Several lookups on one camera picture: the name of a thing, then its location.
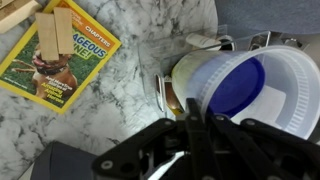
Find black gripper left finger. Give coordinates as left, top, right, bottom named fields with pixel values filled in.
left=91, top=118, right=185, bottom=180

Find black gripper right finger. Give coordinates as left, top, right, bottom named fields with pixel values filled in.
left=186, top=98, right=320, bottom=180

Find clear plastic cup blue lid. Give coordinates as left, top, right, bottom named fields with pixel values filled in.
left=171, top=45, right=320, bottom=139

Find brown jar yellow lid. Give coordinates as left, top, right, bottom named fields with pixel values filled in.
left=155, top=75, right=183, bottom=115

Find yellow animal book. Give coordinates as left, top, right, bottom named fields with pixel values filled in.
left=0, top=0, right=121, bottom=114

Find wooden blocks on book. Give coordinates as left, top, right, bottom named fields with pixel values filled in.
left=35, top=7, right=74, bottom=61

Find wooden blocks beside book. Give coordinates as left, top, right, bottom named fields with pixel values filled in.
left=0, top=0, right=42, bottom=34

